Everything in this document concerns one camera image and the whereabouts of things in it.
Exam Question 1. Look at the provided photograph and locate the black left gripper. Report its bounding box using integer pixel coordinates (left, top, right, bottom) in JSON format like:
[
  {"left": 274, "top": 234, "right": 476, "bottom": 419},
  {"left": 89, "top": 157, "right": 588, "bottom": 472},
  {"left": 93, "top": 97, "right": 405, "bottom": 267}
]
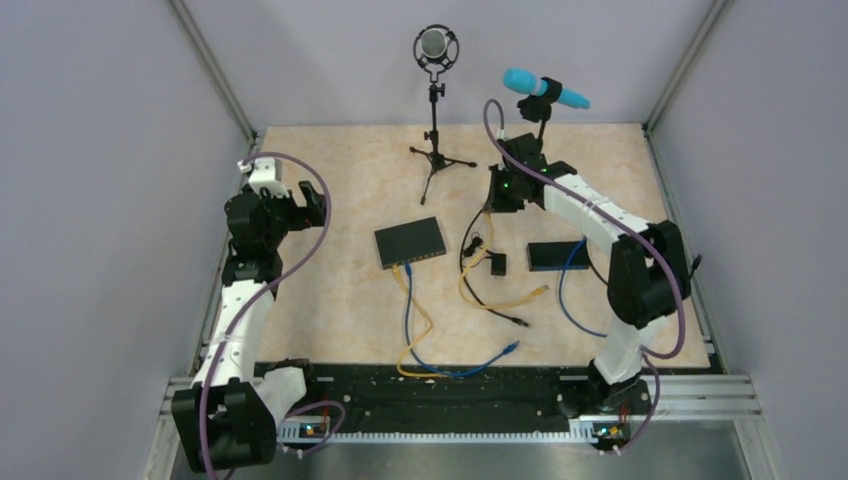
[{"left": 256, "top": 179, "right": 328, "bottom": 248}]

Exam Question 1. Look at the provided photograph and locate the black network switch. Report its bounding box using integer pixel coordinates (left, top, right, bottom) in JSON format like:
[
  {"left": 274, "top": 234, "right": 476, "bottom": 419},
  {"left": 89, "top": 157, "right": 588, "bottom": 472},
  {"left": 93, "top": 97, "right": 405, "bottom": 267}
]
[
  {"left": 374, "top": 216, "right": 447, "bottom": 270},
  {"left": 527, "top": 241, "right": 590, "bottom": 272}
]

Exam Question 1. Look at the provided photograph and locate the blue ethernet cable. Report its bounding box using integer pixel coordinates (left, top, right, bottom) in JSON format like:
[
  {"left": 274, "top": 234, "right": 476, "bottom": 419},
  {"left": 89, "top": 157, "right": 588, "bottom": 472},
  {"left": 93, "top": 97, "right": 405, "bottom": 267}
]
[
  {"left": 402, "top": 263, "right": 521, "bottom": 380},
  {"left": 557, "top": 239, "right": 611, "bottom": 339}
]

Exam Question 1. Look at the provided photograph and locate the blue microphone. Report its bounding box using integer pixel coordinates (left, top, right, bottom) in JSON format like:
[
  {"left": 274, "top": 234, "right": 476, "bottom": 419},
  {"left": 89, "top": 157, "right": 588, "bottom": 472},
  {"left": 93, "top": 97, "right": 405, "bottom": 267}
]
[{"left": 502, "top": 67, "right": 591, "bottom": 147}]

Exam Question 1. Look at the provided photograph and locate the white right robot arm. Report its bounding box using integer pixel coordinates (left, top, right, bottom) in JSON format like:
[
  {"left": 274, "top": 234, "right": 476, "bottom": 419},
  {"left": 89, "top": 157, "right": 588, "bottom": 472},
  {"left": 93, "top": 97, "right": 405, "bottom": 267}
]
[{"left": 259, "top": 125, "right": 706, "bottom": 412}]

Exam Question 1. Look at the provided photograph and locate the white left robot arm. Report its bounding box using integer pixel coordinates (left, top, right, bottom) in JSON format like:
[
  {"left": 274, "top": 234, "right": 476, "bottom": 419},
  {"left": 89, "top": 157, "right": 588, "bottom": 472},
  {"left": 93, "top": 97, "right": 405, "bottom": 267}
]
[{"left": 171, "top": 181, "right": 327, "bottom": 473}]

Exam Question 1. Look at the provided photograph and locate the black power adapter left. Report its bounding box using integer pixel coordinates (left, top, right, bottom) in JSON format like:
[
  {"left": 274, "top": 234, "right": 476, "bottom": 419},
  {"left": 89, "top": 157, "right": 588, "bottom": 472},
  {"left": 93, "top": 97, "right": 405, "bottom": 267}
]
[{"left": 488, "top": 252, "right": 508, "bottom": 277}]

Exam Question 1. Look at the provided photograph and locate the black tripod microphone stand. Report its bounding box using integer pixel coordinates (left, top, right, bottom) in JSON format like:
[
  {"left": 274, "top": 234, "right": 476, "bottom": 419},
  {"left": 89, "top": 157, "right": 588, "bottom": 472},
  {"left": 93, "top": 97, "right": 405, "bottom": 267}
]
[{"left": 409, "top": 69, "right": 478, "bottom": 206}]

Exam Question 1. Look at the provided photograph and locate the silver condenser microphone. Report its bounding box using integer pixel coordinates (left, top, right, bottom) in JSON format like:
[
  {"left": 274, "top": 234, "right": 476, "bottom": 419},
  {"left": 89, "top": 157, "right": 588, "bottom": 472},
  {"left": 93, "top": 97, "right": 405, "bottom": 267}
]
[{"left": 413, "top": 24, "right": 460, "bottom": 71}]

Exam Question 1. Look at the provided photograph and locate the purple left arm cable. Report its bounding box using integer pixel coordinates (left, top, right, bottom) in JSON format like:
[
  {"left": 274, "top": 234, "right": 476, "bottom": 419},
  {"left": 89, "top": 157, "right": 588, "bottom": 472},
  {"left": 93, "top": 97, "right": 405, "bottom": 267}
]
[{"left": 197, "top": 151, "right": 347, "bottom": 475}]

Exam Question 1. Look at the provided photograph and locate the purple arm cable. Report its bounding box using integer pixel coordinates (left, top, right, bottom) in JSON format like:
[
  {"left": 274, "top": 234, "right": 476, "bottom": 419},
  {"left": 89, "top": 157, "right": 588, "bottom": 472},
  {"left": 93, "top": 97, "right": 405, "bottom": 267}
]
[
  {"left": 197, "top": 151, "right": 347, "bottom": 475},
  {"left": 482, "top": 98, "right": 687, "bottom": 455}
]

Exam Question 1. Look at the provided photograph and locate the thin black adapter cord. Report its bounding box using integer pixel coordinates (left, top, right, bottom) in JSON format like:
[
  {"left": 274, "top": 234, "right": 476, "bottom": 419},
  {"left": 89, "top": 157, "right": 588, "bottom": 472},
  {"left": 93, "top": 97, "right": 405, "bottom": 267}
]
[{"left": 461, "top": 233, "right": 495, "bottom": 261}]

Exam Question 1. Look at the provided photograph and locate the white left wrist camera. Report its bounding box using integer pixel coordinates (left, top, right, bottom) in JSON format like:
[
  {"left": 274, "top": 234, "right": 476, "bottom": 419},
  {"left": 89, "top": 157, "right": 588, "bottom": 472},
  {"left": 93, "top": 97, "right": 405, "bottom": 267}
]
[{"left": 238, "top": 156, "right": 290, "bottom": 199}]

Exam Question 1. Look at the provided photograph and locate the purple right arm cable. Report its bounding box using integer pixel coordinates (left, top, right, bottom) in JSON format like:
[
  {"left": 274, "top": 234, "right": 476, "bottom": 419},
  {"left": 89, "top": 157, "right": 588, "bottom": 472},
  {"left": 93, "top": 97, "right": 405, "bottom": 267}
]
[{"left": 482, "top": 98, "right": 687, "bottom": 455}]

